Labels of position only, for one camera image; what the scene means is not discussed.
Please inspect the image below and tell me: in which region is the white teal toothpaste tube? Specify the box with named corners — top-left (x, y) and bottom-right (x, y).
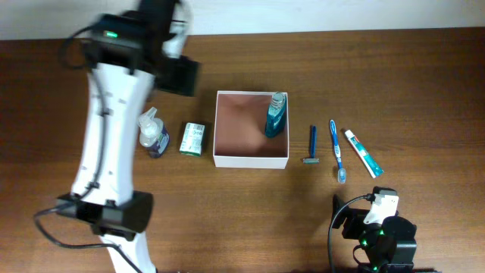
top-left (344, 130), bottom-right (384, 178)

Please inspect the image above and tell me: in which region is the green Dettol soap bar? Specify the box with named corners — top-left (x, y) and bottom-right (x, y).
top-left (179, 123), bottom-right (205, 157)

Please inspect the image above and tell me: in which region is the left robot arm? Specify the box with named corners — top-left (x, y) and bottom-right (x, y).
top-left (55, 1), bottom-right (198, 272)

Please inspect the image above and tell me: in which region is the clear purple spray bottle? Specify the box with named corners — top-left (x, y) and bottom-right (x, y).
top-left (138, 107), bottom-right (170, 158)

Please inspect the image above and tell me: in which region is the teal mouthwash bottle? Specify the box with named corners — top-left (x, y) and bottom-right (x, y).
top-left (264, 93), bottom-right (286, 138)

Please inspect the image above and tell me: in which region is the white cardboard box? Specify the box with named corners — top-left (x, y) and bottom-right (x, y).
top-left (212, 90), bottom-right (289, 169)

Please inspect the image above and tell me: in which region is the blue disposable razor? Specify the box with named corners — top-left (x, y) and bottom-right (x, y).
top-left (302, 125), bottom-right (320, 164)

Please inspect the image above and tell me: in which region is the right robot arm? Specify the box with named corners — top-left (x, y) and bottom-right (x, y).
top-left (327, 187), bottom-right (417, 273)

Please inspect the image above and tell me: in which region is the blue white toothbrush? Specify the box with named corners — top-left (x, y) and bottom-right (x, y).
top-left (329, 120), bottom-right (346, 184)

